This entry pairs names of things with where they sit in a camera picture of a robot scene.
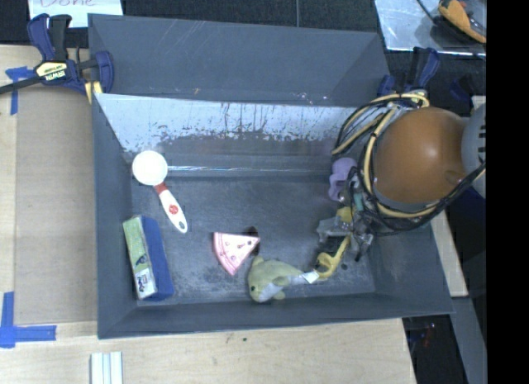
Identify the yellow-green plush dolphin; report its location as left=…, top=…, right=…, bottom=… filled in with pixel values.
left=246, top=254, right=321, bottom=305

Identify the grey metal bin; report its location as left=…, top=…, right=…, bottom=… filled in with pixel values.
left=87, top=13, right=456, bottom=340

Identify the pink toy pizza slice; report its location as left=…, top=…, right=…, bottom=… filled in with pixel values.
left=212, top=230, right=262, bottom=277

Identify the blue box green label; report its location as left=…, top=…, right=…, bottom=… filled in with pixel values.
left=122, top=214, right=176, bottom=302

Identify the brown flat board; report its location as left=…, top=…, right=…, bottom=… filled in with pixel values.
left=13, top=84, right=100, bottom=327

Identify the white measuring cup red handle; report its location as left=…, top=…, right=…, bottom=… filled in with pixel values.
left=131, top=149, right=189, bottom=235

